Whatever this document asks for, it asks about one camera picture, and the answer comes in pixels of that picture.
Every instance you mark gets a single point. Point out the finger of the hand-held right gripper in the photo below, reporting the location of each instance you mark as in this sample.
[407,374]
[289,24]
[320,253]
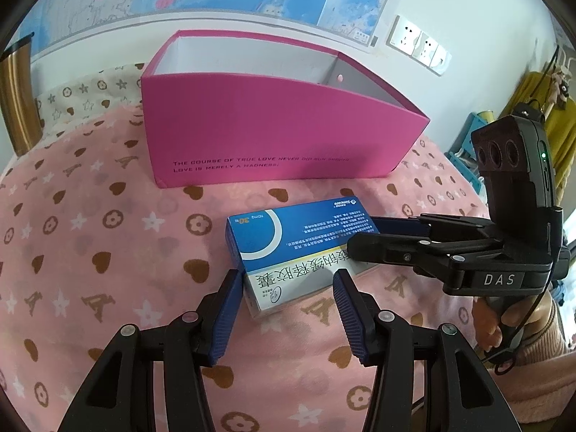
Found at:
[398,226]
[396,249]

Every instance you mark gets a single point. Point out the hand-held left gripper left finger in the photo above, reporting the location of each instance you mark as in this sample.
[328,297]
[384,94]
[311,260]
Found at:
[225,319]

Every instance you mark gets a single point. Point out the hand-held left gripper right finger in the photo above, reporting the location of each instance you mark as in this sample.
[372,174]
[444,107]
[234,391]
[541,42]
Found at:
[351,315]

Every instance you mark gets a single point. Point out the blue and white medicine box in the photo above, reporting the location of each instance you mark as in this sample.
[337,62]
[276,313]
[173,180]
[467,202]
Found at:
[279,243]

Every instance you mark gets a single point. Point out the pink cardboard box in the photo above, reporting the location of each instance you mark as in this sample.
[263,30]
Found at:
[270,135]

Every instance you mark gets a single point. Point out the person's right forearm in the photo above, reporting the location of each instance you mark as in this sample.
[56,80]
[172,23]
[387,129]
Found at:
[549,369]

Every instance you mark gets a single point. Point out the person's right hand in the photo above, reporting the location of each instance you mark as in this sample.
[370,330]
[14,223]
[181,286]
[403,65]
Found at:
[483,324]

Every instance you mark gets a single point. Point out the blue plastic rack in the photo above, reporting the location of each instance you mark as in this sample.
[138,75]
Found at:
[461,162]

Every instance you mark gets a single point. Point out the yellow cloth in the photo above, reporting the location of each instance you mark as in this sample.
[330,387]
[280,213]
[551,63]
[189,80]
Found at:
[562,112]

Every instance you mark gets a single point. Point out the pink printed blanket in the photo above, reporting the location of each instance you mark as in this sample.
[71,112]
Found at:
[90,234]

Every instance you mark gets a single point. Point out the beige star printed cloth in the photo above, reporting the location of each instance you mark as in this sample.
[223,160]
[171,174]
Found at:
[90,90]

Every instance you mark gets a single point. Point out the gold tumbler with black lid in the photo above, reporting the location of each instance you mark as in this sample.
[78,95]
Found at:
[18,99]

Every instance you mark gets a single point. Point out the white wall switch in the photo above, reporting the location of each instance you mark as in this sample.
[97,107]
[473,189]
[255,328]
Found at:
[442,60]

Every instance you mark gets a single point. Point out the white wall socket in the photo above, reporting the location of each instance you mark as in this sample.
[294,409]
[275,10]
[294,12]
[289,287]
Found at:
[426,47]
[405,32]

